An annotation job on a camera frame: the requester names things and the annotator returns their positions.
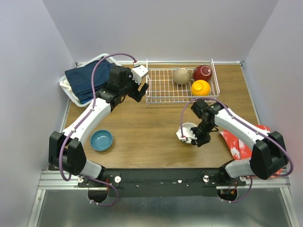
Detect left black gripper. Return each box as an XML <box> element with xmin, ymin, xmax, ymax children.
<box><xmin>119</xmin><ymin>68</ymin><xmax>149</xmax><ymax>103</ymax></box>

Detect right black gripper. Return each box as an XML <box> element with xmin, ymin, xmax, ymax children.
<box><xmin>187</xmin><ymin>120</ymin><xmax>214</xmax><ymax>147</ymax></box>

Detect plain white bowl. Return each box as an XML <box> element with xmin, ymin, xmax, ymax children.
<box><xmin>178</xmin><ymin>122</ymin><xmax>196</xmax><ymax>144</ymax></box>

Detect orange bowl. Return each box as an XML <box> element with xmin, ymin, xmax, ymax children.
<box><xmin>191</xmin><ymin>80</ymin><xmax>211</xmax><ymax>96</ymax></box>

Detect white wire dish rack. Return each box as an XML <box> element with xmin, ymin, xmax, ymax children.
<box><xmin>145</xmin><ymin>60</ymin><xmax>220</xmax><ymax>104</ymax></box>

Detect red floral bowl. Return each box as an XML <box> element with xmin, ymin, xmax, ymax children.
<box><xmin>193</xmin><ymin>65</ymin><xmax>213</xmax><ymax>81</ymax></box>

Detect white ribbed bowl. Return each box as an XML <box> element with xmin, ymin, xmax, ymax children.
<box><xmin>172</xmin><ymin>68</ymin><xmax>193</xmax><ymax>85</ymax></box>

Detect blue bowl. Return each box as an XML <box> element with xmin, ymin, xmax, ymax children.
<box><xmin>90</xmin><ymin>130</ymin><xmax>113</xmax><ymax>151</ymax></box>

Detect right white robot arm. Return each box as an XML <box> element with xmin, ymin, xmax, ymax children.
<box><xmin>191</xmin><ymin>100</ymin><xmax>290</xmax><ymax>185</ymax></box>

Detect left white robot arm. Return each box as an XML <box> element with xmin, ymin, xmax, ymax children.
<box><xmin>48</xmin><ymin>65</ymin><xmax>149</xmax><ymax>187</ymax></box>

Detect red white cloth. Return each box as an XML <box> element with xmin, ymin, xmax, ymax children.
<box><xmin>220</xmin><ymin>130</ymin><xmax>281</xmax><ymax>180</ymax></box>

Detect navy blue cloth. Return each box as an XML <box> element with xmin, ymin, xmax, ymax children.
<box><xmin>65</xmin><ymin>60</ymin><xmax>115</xmax><ymax>104</ymax></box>

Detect cream white cloth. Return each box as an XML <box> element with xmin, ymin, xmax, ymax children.
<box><xmin>59</xmin><ymin>79</ymin><xmax>73</xmax><ymax>96</ymax></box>

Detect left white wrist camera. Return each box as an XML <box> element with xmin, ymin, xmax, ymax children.
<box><xmin>131</xmin><ymin>65</ymin><xmax>149</xmax><ymax>85</ymax></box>

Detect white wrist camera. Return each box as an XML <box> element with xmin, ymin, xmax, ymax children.
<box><xmin>131</xmin><ymin>65</ymin><xmax>149</xmax><ymax>85</ymax></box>
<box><xmin>176</xmin><ymin>125</ymin><xmax>196</xmax><ymax>144</ymax></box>

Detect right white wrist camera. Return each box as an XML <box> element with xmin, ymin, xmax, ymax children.
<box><xmin>176</xmin><ymin>125</ymin><xmax>196</xmax><ymax>144</ymax></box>

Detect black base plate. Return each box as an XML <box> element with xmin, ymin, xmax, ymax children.
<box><xmin>78</xmin><ymin>167</ymin><xmax>247</xmax><ymax>199</ymax></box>

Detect aluminium frame rail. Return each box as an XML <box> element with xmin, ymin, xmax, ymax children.
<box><xmin>38</xmin><ymin>171</ymin><xmax>291</xmax><ymax>190</ymax></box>

